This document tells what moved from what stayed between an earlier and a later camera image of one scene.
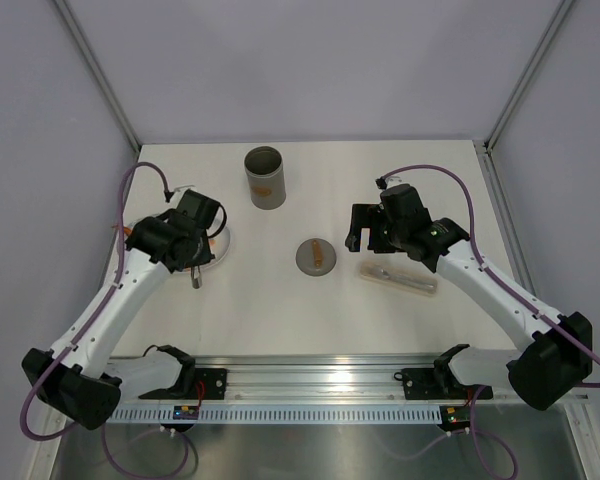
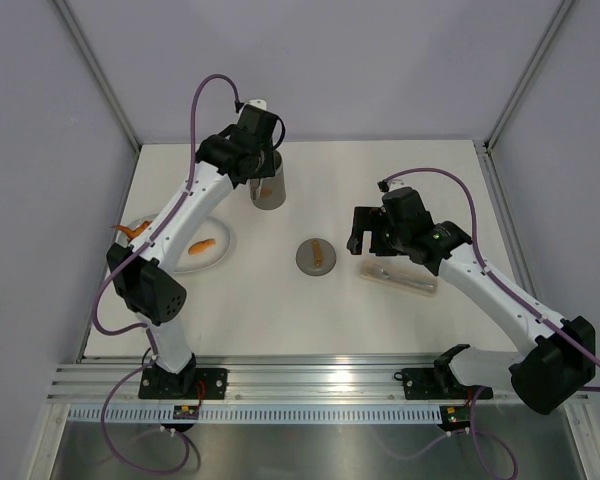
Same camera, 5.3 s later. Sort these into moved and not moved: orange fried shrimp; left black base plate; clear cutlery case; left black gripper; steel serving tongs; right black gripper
Moved: steel serving tongs; left black gripper
Not moved: clear cutlery case; right black gripper; orange fried shrimp; left black base plate
